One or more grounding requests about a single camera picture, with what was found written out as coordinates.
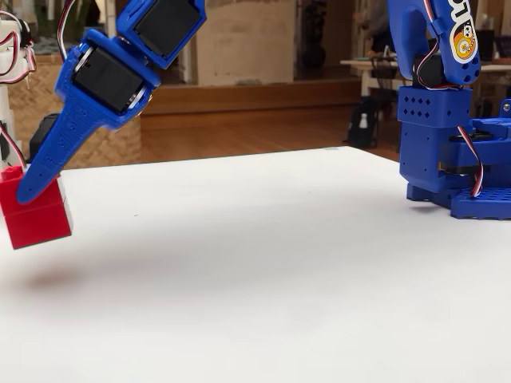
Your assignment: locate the red white black servo wire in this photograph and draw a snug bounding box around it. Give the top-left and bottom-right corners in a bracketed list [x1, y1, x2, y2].
[456, 124, 485, 199]

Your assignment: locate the woven wicker basket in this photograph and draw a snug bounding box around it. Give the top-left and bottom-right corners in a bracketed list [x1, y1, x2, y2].
[7, 53, 143, 169]

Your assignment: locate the dark plant vase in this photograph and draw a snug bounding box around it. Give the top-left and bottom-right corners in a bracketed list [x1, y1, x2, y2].
[301, 0, 327, 69]

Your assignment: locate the red cube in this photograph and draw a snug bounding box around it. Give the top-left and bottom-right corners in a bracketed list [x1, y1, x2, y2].
[0, 164, 74, 251]

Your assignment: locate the white background table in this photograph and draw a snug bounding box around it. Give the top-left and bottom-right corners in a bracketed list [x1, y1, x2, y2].
[339, 57, 511, 99]

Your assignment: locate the black backpack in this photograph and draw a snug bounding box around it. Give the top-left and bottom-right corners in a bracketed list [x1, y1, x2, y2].
[343, 97, 380, 148]

